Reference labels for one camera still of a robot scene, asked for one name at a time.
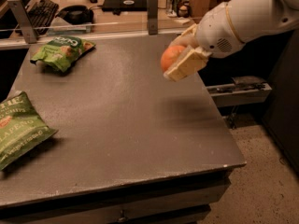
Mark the orange fruit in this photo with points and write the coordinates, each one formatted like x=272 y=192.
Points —
x=170 y=55

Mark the green jalapeno chip bag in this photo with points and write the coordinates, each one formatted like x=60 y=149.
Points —
x=21 y=128

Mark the black headphones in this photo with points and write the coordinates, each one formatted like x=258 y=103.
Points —
x=76 y=15

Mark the grey metal rail bracket left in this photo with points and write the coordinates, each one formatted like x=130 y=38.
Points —
x=20 y=14

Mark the grey drawer rail shelf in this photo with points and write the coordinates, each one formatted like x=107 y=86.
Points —
x=241 y=91

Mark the small brown jar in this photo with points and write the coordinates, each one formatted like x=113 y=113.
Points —
x=184 y=11

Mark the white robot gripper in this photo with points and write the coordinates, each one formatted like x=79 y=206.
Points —
x=215 y=33

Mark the grey metal rail bracket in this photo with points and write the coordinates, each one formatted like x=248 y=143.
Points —
x=152 y=11
x=20 y=14

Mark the black laptop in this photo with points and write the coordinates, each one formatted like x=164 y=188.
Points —
x=124 y=5

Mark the green rice chip bag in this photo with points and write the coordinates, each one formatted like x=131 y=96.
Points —
x=61 y=52

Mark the grey metal rail bracket middle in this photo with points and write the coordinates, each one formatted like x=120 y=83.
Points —
x=152 y=11

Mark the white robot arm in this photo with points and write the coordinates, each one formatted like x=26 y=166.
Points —
x=255 y=18

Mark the metal can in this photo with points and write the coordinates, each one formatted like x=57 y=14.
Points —
x=172 y=7

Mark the black keyboard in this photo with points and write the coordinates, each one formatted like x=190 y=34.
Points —
x=41 y=15

